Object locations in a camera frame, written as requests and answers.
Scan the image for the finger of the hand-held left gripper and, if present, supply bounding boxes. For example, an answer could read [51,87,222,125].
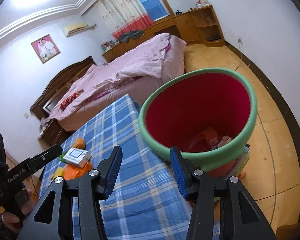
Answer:
[27,144,63,167]

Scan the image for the white air conditioner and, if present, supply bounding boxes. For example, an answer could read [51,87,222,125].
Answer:
[62,22,88,37]

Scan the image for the pictures on desk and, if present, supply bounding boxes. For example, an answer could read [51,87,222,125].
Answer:
[101,40,119,53]

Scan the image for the grey clothes pile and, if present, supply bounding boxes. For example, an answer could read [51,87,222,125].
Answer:
[118,30,144,43]

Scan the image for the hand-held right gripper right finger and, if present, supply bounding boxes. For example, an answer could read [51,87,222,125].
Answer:
[170,146,277,240]

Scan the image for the dark wooden bed headboard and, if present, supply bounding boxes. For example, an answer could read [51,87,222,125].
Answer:
[30,56,97,121]

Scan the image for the wooden framed window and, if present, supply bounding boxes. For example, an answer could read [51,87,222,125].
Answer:
[129,0,176,22]

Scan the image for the small orange lump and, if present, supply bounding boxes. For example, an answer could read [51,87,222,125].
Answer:
[74,138,87,151]

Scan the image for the orange plastic bag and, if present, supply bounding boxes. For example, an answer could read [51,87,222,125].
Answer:
[65,162,93,180]

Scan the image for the person's left hand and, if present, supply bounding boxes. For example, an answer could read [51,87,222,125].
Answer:
[0,189,39,238]

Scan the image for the red bin with green rim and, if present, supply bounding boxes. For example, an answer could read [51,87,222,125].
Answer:
[139,68,258,179]

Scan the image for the purple cloth pile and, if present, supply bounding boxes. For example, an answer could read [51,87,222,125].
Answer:
[39,117,56,132]

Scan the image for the dark wooden nightstand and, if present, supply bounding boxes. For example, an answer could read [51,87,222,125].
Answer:
[37,119,73,147]

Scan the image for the wooden desk cabinet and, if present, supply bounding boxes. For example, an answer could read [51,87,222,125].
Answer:
[102,5,227,63]

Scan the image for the red patterned pillow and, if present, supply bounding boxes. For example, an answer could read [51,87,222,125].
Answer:
[60,89,84,111]

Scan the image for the floral curtain with red hem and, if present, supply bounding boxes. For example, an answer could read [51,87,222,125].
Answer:
[95,0,156,41]

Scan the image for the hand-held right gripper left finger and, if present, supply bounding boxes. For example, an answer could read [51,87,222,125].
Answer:
[16,145,123,240]

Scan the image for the framed wall photo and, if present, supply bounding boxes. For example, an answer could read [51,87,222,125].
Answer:
[31,33,61,64]

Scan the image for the blue plaid cloth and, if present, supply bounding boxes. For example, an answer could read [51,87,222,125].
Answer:
[39,94,220,240]

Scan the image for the bed with pink blanket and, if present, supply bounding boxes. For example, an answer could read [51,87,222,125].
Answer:
[49,33,187,122]

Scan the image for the white box with blue label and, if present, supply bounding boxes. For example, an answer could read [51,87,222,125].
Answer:
[64,147,92,168]

